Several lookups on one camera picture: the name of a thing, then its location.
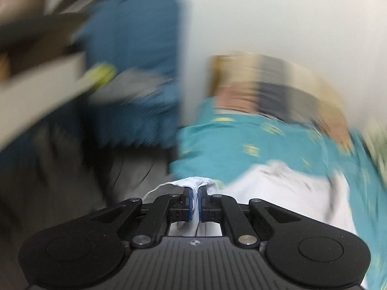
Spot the dark wooden desk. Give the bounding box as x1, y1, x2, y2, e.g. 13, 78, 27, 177
0, 0, 152, 152

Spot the white t-shirt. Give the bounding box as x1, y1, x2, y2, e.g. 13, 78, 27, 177
145, 160, 359, 290

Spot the grey cloth on chair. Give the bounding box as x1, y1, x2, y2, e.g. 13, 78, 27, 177
89, 67, 173, 105

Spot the blue covered chair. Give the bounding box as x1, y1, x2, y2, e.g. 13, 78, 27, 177
77, 0, 183, 149

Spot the teal patterned bed sheet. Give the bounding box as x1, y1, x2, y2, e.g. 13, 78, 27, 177
171, 98, 386, 289

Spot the light green blanket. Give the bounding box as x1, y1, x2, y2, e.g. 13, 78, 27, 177
362, 120, 386, 177

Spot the yellow green plush toy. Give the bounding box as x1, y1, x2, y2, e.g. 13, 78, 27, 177
85, 62, 117, 89

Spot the plaid pillow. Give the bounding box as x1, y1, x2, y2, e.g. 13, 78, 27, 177
209, 52, 353, 153

